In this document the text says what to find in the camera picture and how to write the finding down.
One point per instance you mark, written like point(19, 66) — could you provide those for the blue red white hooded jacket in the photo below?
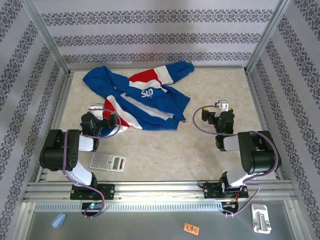
point(150, 105)

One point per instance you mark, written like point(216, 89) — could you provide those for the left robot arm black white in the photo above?
point(60, 150)

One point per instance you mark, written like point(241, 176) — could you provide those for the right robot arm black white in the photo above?
point(260, 155)

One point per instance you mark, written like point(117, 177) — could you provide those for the grey scientific calculator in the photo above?
point(107, 162)

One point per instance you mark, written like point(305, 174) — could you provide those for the white plastic device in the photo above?
point(260, 218)

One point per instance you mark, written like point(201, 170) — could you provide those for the small orange card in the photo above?
point(191, 229)

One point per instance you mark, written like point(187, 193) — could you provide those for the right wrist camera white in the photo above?
point(223, 105)

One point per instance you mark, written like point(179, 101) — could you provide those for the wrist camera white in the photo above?
point(96, 107)
point(223, 105)

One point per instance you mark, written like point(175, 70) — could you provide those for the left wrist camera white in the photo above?
point(96, 107)

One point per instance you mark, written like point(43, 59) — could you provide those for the right aluminium side rail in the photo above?
point(260, 105)

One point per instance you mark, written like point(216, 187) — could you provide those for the aluminium side rail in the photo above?
point(63, 100)
point(260, 105)

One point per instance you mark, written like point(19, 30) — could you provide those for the left aluminium side rail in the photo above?
point(63, 100)

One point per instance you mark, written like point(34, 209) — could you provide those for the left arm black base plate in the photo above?
point(107, 191)

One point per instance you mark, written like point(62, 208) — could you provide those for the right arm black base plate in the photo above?
point(211, 191)

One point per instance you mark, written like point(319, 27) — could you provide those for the aluminium front rail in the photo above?
point(160, 190)

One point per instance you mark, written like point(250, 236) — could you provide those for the right aluminium frame post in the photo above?
point(268, 35)

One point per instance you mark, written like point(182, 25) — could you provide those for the aluminium frame post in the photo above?
point(268, 35)
point(45, 35)

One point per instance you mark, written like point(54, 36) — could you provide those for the left aluminium frame post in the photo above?
point(45, 35)

